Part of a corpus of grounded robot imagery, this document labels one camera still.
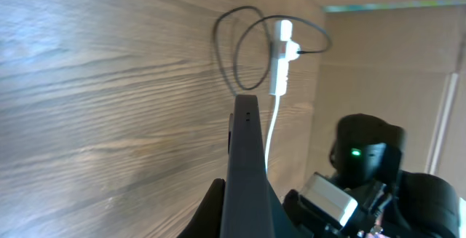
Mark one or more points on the white charger plug adapter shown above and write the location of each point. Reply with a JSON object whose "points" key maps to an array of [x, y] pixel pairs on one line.
{"points": [[292, 50]]}

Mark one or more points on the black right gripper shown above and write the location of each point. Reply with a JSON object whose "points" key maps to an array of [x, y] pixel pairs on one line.
{"points": [[372, 196]]}

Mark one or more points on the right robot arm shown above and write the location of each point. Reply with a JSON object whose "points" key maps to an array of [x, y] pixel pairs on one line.
{"points": [[424, 205]]}

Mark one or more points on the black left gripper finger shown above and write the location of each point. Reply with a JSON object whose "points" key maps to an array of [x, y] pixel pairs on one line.
{"points": [[206, 222]]}

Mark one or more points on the white power strip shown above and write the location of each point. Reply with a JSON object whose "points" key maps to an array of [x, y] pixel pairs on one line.
{"points": [[279, 62]]}

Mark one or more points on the blue Galaxy smartphone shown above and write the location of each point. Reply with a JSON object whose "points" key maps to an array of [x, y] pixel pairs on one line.
{"points": [[251, 207]]}

